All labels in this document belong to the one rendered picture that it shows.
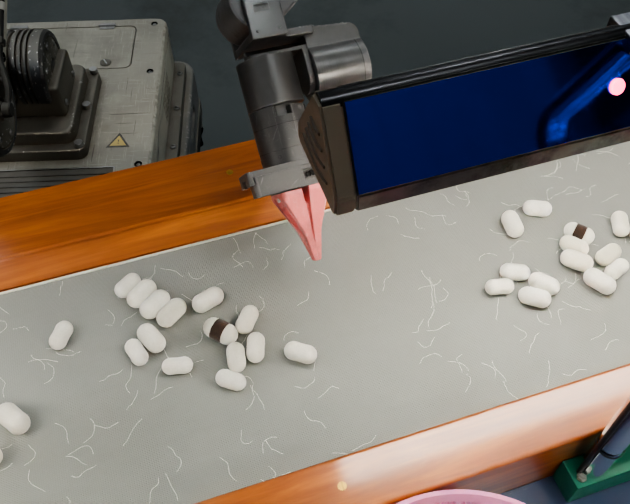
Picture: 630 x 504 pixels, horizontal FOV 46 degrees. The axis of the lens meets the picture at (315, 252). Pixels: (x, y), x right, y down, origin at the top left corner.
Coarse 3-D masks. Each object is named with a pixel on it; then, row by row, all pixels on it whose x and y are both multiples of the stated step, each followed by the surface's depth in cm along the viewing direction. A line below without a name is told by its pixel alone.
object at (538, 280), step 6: (534, 276) 80; (540, 276) 80; (546, 276) 80; (528, 282) 81; (534, 282) 80; (540, 282) 79; (546, 282) 79; (552, 282) 79; (558, 282) 80; (540, 288) 80; (546, 288) 79; (552, 288) 79; (558, 288) 79; (552, 294) 80
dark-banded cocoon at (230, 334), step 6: (210, 318) 76; (216, 318) 76; (204, 324) 76; (210, 324) 76; (228, 324) 76; (204, 330) 76; (228, 330) 75; (234, 330) 76; (222, 336) 75; (228, 336) 75; (234, 336) 76; (222, 342) 76; (228, 342) 76
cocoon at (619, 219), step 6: (612, 216) 86; (618, 216) 85; (624, 216) 85; (612, 222) 85; (618, 222) 84; (624, 222) 84; (612, 228) 85; (618, 228) 84; (624, 228) 84; (618, 234) 84; (624, 234) 84
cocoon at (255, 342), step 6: (252, 336) 75; (258, 336) 75; (252, 342) 75; (258, 342) 75; (264, 342) 76; (252, 348) 74; (258, 348) 74; (246, 354) 75; (252, 354) 74; (258, 354) 74; (252, 360) 74; (258, 360) 74
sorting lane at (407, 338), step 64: (448, 192) 90; (512, 192) 90; (576, 192) 90; (192, 256) 84; (256, 256) 84; (384, 256) 84; (448, 256) 84; (512, 256) 84; (0, 320) 79; (64, 320) 79; (128, 320) 79; (192, 320) 79; (320, 320) 79; (384, 320) 79; (448, 320) 79; (512, 320) 79; (576, 320) 79; (0, 384) 74; (64, 384) 74; (128, 384) 74; (192, 384) 74; (256, 384) 74; (320, 384) 74; (384, 384) 74; (448, 384) 74; (512, 384) 74; (0, 448) 70; (64, 448) 70; (128, 448) 70; (192, 448) 70; (256, 448) 70; (320, 448) 70
